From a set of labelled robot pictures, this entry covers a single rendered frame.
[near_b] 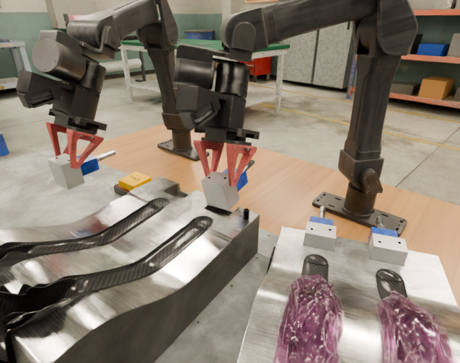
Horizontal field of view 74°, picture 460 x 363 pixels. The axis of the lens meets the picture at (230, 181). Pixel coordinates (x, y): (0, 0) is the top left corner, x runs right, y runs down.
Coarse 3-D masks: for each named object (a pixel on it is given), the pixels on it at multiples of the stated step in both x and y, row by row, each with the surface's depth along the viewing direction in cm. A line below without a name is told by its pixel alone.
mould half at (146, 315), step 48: (144, 192) 62; (0, 240) 42; (48, 240) 45; (144, 240) 50; (240, 240) 51; (144, 288) 39; (192, 288) 43; (48, 336) 29; (96, 336) 30; (144, 336) 37
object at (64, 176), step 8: (112, 152) 68; (48, 160) 59; (56, 160) 59; (64, 160) 59; (88, 160) 62; (96, 160) 63; (56, 168) 59; (64, 168) 58; (80, 168) 60; (88, 168) 62; (96, 168) 64; (56, 176) 60; (64, 176) 58; (72, 176) 60; (80, 176) 61; (64, 184) 60; (72, 184) 60; (80, 184) 61
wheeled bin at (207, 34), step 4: (188, 32) 726; (192, 32) 718; (196, 32) 710; (200, 32) 705; (204, 32) 715; (208, 32) 725; (212, 32) 734; (188, 36) 734; (192, 36) 727; (196, 36) 719; (200, 36) 714; (204, 36) 722; (208, 36) 732; (212, 36) 742
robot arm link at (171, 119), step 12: (156, 24) 77; (144, 36) 79; (156, 36) 78; (144, 48) 81; (156, 48) 81; (168, 48) 80; (156, 60) 83; (168, 60) 83; (156, 72) 85; (168, 72) 85; (168, 84) 87; (168, 96) 90; (168, 108) 93; (168, 120) 95; (180, 120) 94
